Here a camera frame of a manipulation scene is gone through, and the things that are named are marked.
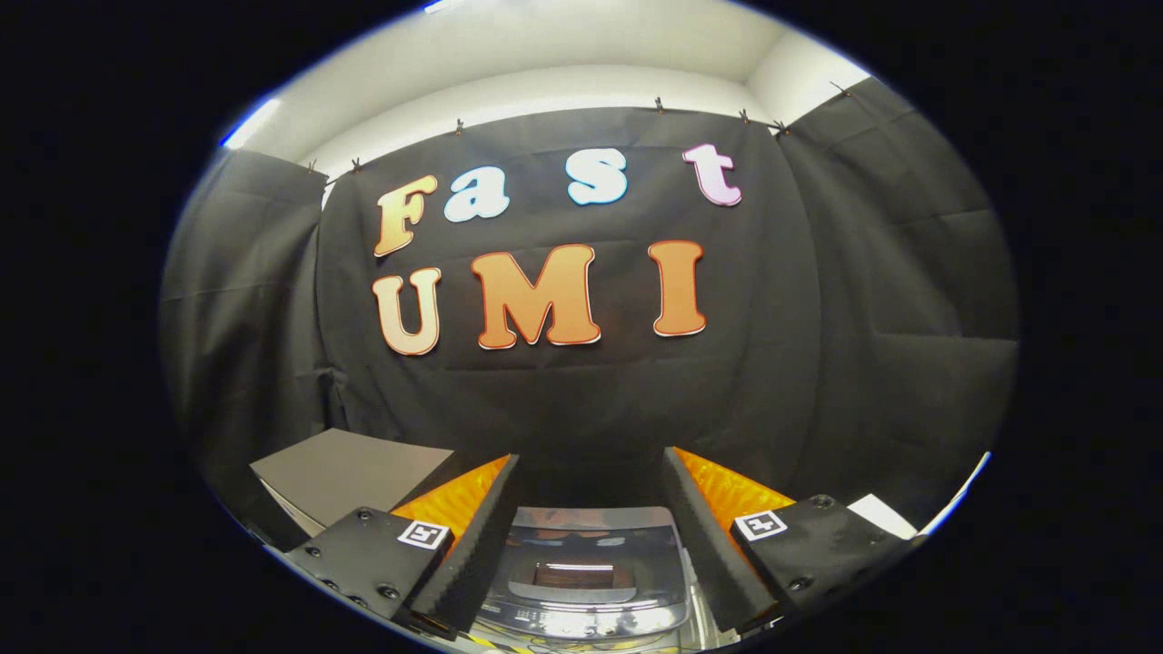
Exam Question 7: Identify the grey washing machine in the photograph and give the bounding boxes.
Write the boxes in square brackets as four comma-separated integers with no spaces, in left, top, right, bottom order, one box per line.
[471,506,721,651]

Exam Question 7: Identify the grey box stand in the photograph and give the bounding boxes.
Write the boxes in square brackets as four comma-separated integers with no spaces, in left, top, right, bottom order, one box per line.
[250,429,457,551]

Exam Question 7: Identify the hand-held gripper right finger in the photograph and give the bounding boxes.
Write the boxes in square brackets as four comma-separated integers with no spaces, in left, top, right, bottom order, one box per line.
[661,447,912,637]

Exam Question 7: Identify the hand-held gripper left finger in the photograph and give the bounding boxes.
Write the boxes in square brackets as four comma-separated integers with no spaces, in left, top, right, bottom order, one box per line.
[282,454,530,641]

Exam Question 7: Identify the row of black clips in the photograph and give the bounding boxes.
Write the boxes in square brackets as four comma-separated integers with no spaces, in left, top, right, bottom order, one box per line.
[304,84,855,181]

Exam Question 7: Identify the white flat board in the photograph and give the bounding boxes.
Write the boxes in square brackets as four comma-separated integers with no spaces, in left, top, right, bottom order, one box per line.
[847,493,919,542]

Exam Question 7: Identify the dark washing machine lid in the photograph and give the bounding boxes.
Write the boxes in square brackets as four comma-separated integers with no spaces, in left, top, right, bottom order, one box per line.
[482,506,693,637]

